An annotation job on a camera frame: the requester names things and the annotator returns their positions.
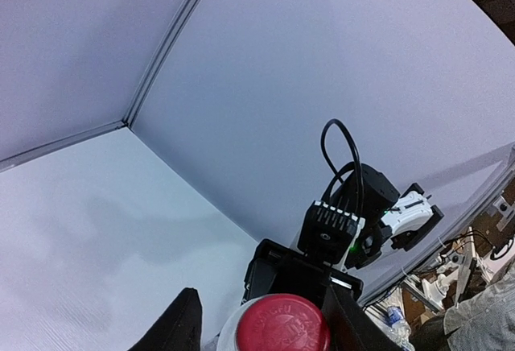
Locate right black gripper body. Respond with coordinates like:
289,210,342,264
243,239,363,308

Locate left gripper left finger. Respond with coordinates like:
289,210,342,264
129,287,203,351

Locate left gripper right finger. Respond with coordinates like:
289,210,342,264
322,285,402,351

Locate red bottle cap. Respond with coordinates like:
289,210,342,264
235,294,331,351

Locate red cap water bottle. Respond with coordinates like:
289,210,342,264
216,305,247,351

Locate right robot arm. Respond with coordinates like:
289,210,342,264
241,163,443,307

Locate background clutter boxes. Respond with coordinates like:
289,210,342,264
361,153,515,351

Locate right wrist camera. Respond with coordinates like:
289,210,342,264
295,200,365,270

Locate right aluminium wall post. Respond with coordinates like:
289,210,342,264
122,0,201,129

